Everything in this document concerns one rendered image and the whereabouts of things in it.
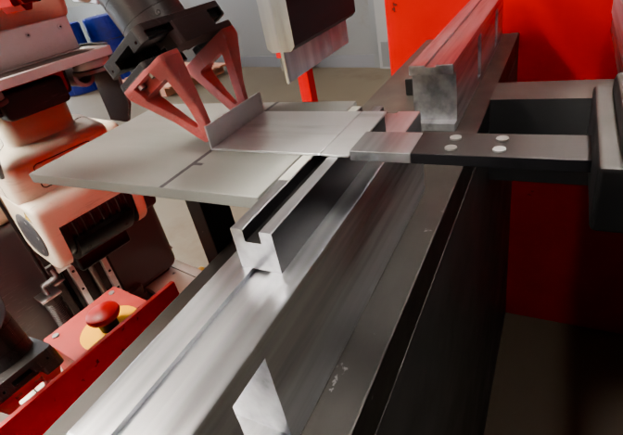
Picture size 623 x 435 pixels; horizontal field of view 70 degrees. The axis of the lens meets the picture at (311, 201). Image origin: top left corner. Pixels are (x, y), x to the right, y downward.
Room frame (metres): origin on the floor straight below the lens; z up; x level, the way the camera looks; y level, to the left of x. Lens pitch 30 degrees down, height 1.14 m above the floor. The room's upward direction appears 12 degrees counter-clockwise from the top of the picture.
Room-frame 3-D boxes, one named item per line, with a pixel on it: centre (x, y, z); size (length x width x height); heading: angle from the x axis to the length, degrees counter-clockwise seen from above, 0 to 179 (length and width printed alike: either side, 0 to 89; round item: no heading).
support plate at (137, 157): (0.41, 0.10, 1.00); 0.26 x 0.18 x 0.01; 57
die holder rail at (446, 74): (0.79, -0.33, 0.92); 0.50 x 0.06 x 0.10; 147
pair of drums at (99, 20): (6.17, 2.33, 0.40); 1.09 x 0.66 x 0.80; 137
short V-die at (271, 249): (0.31, -0.01, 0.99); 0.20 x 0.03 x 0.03; 147
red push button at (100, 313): (0.43, 0.27, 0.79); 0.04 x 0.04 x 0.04
